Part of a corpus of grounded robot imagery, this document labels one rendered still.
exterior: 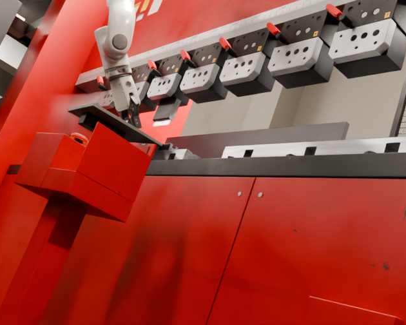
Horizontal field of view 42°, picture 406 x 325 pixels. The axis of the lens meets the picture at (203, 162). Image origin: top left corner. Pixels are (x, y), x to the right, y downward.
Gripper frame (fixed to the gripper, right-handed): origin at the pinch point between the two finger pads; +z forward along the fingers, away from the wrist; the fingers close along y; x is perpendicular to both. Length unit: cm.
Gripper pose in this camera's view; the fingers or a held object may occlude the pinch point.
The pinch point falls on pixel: (131, 124)
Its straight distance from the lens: 173.6
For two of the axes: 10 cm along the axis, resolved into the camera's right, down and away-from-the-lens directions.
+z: 2.4, 9.7, 0.8
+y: -5.3, 0.6, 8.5
